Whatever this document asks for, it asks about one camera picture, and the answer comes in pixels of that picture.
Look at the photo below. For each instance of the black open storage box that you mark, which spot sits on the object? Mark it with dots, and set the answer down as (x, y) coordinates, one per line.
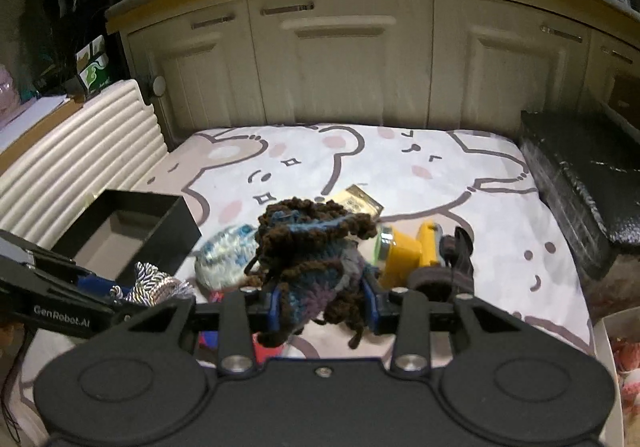
(120, 228)

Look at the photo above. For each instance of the green white carton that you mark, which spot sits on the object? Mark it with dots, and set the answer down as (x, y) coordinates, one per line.
(91, 74)

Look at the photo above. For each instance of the black white striped scrunchie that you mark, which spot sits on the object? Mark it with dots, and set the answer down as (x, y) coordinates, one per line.
(151, 287)

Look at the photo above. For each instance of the white plastic bin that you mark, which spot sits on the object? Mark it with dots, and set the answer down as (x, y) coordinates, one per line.
(617, 347)

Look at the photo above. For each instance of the white cabinet row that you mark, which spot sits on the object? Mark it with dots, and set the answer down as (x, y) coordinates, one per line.
(408, 63)

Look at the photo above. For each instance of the white ribbed suitcase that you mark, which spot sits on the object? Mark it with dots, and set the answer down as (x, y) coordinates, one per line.
(110, 143)

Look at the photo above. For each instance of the black wrapped ottoman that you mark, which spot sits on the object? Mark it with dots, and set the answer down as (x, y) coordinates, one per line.
(586, 169)

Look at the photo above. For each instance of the blue floral fabric pouch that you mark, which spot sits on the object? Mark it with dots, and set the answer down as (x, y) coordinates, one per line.
(220, 263)

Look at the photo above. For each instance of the bear print bed mat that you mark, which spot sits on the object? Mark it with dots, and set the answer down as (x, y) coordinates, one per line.
(474, 180)

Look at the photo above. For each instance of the red blue card box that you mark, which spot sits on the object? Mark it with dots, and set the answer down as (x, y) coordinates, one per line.
(206, 322)

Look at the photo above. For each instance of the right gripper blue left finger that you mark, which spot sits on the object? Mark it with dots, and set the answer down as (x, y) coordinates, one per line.
(243, 315)

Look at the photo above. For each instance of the yellow headlamp with strap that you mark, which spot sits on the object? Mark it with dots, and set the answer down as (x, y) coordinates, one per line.
(437, 265)

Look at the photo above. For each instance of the brown blue crochet item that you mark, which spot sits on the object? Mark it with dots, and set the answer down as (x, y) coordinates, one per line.
(308, 251)

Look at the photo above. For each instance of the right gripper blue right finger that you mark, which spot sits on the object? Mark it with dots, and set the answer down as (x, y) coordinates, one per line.
(404, 313)

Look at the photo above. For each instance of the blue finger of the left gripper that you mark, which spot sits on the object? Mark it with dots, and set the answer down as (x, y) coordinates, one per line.
(100, 287)

